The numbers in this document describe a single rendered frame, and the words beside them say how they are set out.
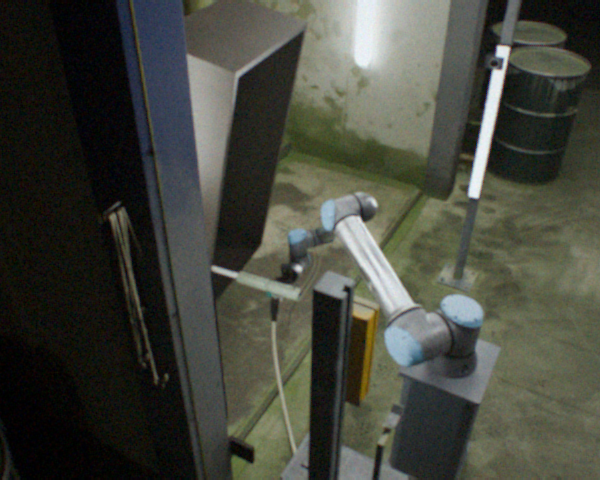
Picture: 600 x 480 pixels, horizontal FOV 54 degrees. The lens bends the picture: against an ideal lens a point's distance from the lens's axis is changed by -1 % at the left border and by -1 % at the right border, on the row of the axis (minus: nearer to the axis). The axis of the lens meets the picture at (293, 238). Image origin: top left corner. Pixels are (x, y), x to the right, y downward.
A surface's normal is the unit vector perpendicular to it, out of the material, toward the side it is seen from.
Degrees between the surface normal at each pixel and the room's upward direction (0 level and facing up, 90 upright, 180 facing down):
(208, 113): 90
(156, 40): 90
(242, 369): 0
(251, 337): 0
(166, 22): 90
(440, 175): 90
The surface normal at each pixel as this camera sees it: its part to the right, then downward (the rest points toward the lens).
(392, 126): -0.49, 0.52
